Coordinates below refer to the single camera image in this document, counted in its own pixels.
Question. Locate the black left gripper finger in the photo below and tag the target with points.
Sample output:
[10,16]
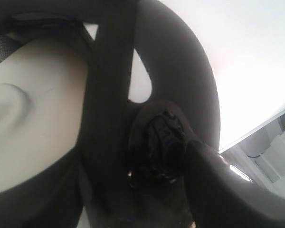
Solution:
[210,200]

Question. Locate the black helmet with tinted visor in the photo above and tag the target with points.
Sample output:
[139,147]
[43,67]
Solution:
[133,176]

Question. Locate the white mannequin head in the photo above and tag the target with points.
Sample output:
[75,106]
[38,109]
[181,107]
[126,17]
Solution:
[61,86]

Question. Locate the white shelf unit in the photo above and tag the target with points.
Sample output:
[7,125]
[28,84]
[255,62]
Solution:
[259,156]

